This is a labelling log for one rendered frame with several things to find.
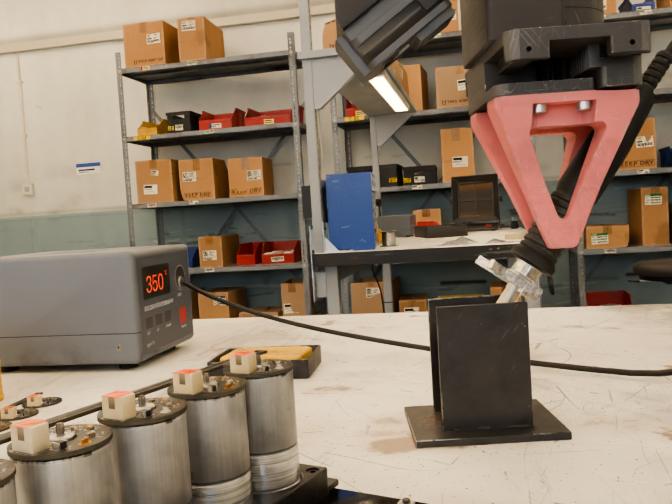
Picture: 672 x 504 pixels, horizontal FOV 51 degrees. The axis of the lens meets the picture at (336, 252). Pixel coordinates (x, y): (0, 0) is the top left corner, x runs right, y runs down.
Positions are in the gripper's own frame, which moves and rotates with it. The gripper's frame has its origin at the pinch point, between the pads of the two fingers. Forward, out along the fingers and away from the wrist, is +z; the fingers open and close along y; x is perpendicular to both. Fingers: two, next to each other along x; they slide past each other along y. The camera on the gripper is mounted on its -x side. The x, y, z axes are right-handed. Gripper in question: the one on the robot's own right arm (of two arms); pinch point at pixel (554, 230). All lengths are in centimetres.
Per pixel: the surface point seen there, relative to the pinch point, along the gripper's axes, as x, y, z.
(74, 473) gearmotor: -17.8, 19.5, 4.1
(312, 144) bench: -17, -178, -23
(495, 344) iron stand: -3.7, 1.8, 5.3
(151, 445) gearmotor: -16.5, 17.2, 4.3
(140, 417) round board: -16.8, 17.0, 3.5
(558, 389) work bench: 1.6, -6.1, 10.0
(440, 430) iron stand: -6.7, 1.7, 9.5
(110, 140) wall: -174, -479, -65
